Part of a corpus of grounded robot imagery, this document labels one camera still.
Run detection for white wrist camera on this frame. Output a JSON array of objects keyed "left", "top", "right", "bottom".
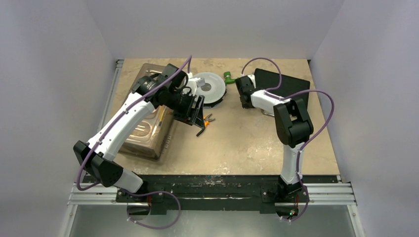
[
  {"left": 248, "top": 74, "right": 256, "bottom": 87},
  {"left": 182, "top": 73, "right": 205, "bottom": 96}
]

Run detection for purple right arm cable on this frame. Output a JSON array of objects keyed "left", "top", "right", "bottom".
[{"left": 241, "top": 57, "right": 335, "bottom": 184}]

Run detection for aluminium frame rail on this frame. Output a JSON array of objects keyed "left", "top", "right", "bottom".
[{"left": 69, "top": 175, "right": 365, "bottom": 237}]

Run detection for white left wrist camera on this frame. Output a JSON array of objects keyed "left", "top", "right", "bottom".
[{"left": 182, "top": 73, "right": 205, "bottom": 96}]

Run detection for grey filament spool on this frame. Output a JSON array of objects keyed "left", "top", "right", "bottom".
[{"left": 193, "top": 72, "right": 227, "bottom": 109}]

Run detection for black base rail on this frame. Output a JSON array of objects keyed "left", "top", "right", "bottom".
[{"left": 82, "top": 174, "right": 339, "bottom": 217}]

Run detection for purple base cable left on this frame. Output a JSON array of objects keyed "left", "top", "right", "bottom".
[{"left": 126, "top": 191, "right": 182, "bottom": 230}]

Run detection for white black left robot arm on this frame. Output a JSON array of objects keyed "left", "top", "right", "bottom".
[{"left": 73, "top": 64, "right": 205, "bottom": 202}]

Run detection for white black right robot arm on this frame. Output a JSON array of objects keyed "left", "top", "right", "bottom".
[{"left": 235, "top": 75, "right": 314, "bottom": 201}]

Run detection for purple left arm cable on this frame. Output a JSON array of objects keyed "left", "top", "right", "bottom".
[{"left": 76, "top": 55, "right": 193, "bottom": 192}]

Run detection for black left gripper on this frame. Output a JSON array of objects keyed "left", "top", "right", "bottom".
[{"left": 166, "top": 89, "right": 205, "bottom": 128}]

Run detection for green hose fitting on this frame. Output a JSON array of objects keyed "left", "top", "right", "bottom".
[{"left": 223, "top": 71, "right": 236, "bottom": 85}]

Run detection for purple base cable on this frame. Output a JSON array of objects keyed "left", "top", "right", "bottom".
[
  {"left": 280, "top": 185, "right": 314, "bottom": 223},
  {"left": 126, "top": 191, "right": 182, "bottom": 230}
]

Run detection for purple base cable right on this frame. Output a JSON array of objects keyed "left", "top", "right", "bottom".
[{"left": 280, "top": 185, "right": 314, "bottom": 223}]

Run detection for clear brown plastic storage box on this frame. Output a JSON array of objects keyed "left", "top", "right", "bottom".
[{"left": 118, "top": 63, "right": 177, "bottom": 162}]

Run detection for black poker set case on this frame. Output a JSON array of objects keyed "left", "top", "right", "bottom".
[{"left": 251, "top": 68, "right": 310, "bottom": 114}]

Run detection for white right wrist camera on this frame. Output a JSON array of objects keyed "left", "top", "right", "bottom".
[{"left": 248, "top": 74, "right": 256, "bottom": 87}]

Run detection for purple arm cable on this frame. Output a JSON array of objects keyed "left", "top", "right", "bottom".
[
  {"left": 76, "top": 55, "right": 193, "bottom": 192},
  {"left": 241, "top": 57, "right": 335, "bottom": 184}
]

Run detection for orange black pliers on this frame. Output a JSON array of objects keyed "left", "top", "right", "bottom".
[{"left": 196, "top": 114, "right": 215, "bottom": 137}]

